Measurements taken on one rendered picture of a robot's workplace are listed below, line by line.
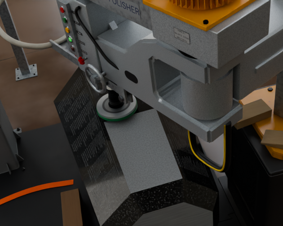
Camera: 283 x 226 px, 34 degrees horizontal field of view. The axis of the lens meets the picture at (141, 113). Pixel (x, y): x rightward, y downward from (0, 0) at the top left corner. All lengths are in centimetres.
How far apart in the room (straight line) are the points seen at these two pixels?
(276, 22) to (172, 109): 51
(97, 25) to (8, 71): 262
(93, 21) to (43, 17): 331
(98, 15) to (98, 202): 88
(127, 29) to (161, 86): 33
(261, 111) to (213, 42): 105
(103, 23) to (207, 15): 72
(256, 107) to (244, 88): 66
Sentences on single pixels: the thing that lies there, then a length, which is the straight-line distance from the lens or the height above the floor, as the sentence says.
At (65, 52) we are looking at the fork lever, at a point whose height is 111.
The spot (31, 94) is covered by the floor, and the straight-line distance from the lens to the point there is 415.
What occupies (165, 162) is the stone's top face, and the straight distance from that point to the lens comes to 216.
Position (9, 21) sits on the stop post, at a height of 57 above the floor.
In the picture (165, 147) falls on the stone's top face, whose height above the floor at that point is 82.
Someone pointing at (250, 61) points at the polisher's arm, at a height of 142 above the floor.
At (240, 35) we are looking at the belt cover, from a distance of 145.
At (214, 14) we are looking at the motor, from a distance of 141.
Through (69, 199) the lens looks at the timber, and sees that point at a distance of 302.
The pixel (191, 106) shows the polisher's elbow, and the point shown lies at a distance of 169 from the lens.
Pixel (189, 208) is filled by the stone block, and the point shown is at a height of 71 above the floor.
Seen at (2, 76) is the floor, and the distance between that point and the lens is 450.
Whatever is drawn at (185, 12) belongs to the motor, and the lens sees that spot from 143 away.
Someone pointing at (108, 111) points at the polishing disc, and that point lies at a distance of 238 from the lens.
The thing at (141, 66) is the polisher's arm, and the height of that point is 137.
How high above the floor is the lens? 242
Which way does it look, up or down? 41 degrees down
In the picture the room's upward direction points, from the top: 9 degrees counter-clockwise
